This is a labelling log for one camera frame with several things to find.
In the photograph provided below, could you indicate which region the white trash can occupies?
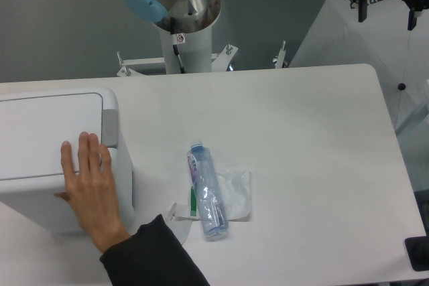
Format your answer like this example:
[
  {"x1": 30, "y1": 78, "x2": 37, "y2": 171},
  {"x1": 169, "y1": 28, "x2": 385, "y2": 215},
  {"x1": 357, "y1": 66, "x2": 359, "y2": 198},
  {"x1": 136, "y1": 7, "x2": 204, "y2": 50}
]
[{"x1": 1, "y1": 87, "x2": 135, "y2": 234}]

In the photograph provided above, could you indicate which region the black sleeved forearm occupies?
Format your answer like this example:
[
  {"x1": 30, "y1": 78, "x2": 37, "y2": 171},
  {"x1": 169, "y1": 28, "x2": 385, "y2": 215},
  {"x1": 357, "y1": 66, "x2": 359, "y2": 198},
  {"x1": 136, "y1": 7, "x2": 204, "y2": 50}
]
[{"x1": 100, "y1": 215, "x2": 209, "y2": 285}]

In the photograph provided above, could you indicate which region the person's bare left hand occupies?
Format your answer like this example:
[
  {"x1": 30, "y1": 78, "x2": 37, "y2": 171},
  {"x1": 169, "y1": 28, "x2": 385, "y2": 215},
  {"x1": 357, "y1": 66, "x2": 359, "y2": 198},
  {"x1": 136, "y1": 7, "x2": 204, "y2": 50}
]
[{"x1": 55, "y1": 132, "x2": 131, "y2": 253}]

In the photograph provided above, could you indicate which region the white cloth covered table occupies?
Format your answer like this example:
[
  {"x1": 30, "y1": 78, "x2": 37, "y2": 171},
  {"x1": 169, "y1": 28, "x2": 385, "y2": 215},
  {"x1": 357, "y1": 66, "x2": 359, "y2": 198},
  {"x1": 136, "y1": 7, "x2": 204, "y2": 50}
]
[{"x1": 290, "y1": 0, "x2": 428, "y2": 128}]

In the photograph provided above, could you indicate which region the crumpled clear plastic wrapper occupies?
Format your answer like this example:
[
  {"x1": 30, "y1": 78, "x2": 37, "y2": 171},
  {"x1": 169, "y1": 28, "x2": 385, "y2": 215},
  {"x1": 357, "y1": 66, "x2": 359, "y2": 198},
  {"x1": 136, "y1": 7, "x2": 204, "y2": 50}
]
[{"x1": 163, "y1": 169, "x2": 252, "y2": 244}]

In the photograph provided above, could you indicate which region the black device at table edge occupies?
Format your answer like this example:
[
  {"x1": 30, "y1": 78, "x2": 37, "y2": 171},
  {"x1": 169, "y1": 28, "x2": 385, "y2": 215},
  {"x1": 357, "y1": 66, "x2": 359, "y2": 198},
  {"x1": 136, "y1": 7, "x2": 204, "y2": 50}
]
[{"x1": 404, "y1": 236, "x2": 429, "y2": 271}]

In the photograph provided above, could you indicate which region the clear plastic water bottle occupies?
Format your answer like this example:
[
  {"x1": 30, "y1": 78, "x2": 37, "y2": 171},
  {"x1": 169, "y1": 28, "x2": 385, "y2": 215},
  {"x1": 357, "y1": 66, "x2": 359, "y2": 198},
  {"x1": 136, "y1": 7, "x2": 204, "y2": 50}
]
[{"x1": 187, "y1": 141, "x2": 229, "y2": 241}]

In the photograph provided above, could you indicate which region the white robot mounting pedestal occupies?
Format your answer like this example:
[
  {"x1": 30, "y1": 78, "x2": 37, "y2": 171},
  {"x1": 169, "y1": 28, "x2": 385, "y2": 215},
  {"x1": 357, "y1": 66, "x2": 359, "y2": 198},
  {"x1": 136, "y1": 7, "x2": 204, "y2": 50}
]
[{"x1": 116, "y1": 14, "x2": 289, "y2": 78}]

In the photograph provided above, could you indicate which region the black cable on pedestal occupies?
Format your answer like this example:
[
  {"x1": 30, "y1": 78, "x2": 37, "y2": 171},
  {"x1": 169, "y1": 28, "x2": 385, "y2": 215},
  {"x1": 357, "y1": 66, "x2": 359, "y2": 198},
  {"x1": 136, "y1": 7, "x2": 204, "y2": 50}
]
[{"x1": 169, "y1": 17, "x2": 186, "y2": 74}]

